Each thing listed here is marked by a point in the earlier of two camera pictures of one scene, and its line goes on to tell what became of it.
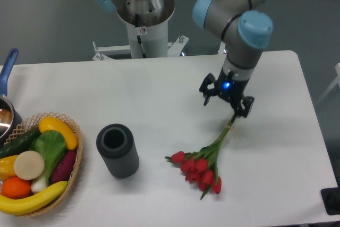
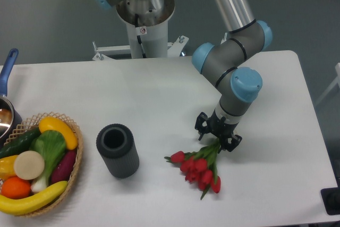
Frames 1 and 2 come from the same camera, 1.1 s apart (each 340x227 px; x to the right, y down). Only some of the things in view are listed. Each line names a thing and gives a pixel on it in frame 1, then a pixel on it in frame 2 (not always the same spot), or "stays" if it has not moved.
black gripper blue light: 229,89 -> 217,126
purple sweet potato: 62,170 stays
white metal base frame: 174,49 stays
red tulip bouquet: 201,167 stays
